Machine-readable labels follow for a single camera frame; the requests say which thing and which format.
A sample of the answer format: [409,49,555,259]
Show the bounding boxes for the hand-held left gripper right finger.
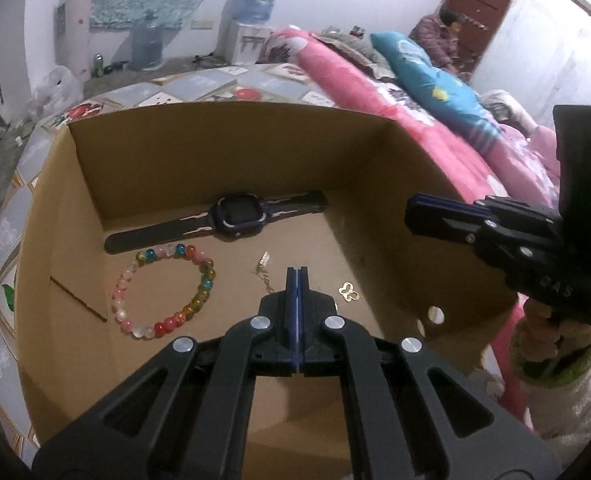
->
[298,266,562,480]

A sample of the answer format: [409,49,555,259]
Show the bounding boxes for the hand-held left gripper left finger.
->
[31,266,301,480]

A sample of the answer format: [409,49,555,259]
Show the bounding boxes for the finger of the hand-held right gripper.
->
[404,207,482,247]
[407,194,497,217]

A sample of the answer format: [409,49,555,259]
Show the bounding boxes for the gold butterfly chain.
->
[252,252,363,303]

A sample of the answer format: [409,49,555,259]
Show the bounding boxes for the brown cardboard box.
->
[14,101,520,480]

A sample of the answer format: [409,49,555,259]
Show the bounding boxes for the person's right forearm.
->
[508,310,591,457]

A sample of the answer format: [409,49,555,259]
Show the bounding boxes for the person's right hand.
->
[519,296,583,367]

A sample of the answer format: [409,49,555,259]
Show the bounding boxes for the pink floral blanket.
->
[260,29,562,428]

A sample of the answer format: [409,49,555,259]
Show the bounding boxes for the blue patterned pillow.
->
[370,31,502,155]

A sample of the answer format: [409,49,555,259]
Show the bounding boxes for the black smart watch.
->
[104,191,329,256]

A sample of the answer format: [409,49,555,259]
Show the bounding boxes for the grey patterned blanket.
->
[318,27,393,80]

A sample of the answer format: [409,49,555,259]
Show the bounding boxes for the brown wooden door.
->
[448,0,514,75]

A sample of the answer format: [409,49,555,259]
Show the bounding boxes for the white water dispenser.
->
[220,21,272,65]

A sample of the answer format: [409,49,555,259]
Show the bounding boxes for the clear water jug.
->
[131,10,165,70]

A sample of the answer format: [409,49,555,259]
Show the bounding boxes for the white plastic bag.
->
[31,65,85,113]

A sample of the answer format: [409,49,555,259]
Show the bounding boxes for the white rolled tube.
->
[56,0,94,77]

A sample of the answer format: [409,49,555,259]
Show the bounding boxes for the multicolour bead bracelet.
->
[110,243,217,339]

